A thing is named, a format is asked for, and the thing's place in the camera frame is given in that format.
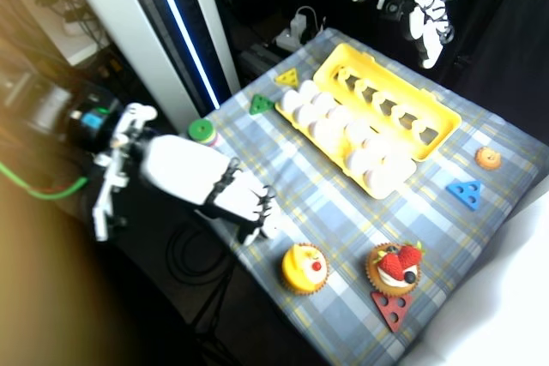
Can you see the yellow toy cupcake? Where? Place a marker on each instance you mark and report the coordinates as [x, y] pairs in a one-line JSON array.
[[302, 271]]

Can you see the yellow triangle block with holes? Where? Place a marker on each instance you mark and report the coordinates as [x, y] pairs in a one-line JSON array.
[[288, 78]]

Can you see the orange toy cookie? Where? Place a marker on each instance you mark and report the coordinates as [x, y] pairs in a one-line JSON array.
[[488, 158]]

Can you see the blue yellow plaid cloth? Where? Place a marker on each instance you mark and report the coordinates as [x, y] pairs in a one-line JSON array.
[[343, 220]]

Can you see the white column with blue strip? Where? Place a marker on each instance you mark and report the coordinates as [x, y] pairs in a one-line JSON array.
[[120, 19]]

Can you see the yellow egg carton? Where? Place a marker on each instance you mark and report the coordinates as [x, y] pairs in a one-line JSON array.
[[429, 104]]

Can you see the white power strip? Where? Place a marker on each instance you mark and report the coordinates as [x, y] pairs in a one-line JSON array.
[[296, 27]]

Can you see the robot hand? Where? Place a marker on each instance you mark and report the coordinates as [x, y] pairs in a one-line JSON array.
[[184, 169], [429, 14]]

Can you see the red triangle block with holes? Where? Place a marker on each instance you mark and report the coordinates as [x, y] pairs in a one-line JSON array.
[[392, 310]]

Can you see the strawberry toy cupcake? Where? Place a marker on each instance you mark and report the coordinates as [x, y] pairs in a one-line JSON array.
[[394, 269]]

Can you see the green triangle block with holes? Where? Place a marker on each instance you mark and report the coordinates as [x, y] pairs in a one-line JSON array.
[[261, 104]]

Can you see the blue triangle block with holes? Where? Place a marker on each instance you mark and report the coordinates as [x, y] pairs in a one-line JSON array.
[[465, 194]]

